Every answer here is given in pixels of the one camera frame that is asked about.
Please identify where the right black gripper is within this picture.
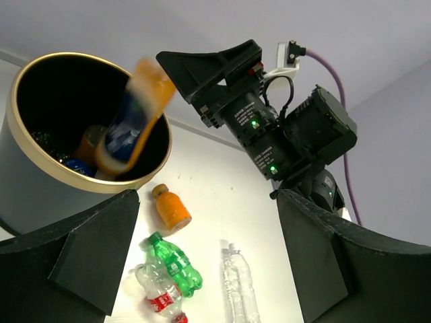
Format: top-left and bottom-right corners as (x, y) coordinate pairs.
(156, 39), (300, 129)

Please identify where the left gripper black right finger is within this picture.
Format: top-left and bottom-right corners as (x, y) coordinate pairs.
(277, 190), (430, 322)

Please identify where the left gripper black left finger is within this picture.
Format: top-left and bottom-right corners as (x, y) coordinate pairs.
(1, 190), (139, 323)

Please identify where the tall orange bottle blue label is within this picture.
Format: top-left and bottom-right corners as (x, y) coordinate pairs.
(94, 58), (176, 180)

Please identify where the clear bottle red label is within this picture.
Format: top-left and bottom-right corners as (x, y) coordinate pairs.
(135, 262), (189, 323)

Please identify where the clear crushed bottle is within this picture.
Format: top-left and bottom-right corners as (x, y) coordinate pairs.
(220, 240), (261, 322)

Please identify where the green plastic soda bottle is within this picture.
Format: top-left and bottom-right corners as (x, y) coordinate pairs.
(147, 231), (203, 298)

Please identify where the small orange juice bottle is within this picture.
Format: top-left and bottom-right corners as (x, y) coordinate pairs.
(152, 184), (192, 232)

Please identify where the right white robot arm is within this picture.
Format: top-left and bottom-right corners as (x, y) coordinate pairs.
(156, 40), (358, 215)

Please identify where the black bin with gold rim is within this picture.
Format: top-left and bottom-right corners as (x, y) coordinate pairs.
(1, 52), (172, 235)

